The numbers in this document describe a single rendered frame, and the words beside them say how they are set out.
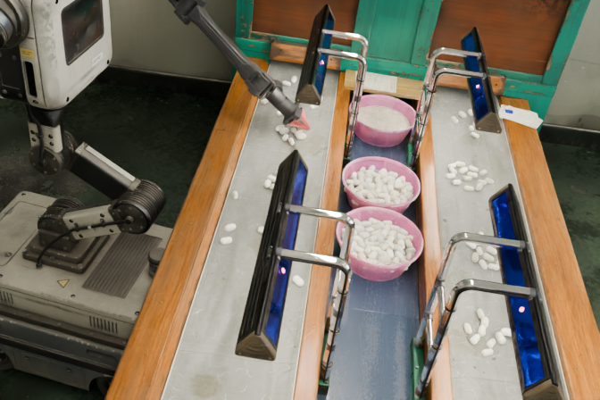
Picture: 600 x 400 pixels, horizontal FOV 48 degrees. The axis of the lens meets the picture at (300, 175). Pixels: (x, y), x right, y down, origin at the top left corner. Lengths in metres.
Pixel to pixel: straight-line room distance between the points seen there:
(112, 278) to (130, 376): 0.67
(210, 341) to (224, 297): 0.15
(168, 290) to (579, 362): 1.08
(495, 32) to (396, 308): 1.32
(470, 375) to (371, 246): 0.49
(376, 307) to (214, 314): 0.47
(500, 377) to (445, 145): 1.04
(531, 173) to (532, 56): 0.60
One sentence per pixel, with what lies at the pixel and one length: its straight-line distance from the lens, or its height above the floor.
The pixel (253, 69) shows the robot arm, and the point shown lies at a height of 0.97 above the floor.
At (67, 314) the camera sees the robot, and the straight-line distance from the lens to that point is 2.29.
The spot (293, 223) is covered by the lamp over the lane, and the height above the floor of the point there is 1.07.
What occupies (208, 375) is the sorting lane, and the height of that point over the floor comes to 0.74.
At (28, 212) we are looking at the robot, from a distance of 2.57.
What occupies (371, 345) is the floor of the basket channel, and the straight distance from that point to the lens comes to 1.89.
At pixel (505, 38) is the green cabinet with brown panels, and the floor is 1.01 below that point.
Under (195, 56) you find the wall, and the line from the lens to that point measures 3.99.
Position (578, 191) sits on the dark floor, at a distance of 3.98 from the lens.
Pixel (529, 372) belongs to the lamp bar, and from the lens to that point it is 1.44.
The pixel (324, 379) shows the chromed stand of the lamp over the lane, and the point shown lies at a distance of 1.73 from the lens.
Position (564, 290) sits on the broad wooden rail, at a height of 0.76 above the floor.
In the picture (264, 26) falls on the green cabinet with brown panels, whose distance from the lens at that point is 2.87.
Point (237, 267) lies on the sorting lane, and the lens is 1.94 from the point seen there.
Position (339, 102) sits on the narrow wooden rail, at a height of 0.76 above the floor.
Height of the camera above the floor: 2.12
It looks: 37 degrees down
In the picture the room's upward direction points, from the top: 8 degrees clockwise
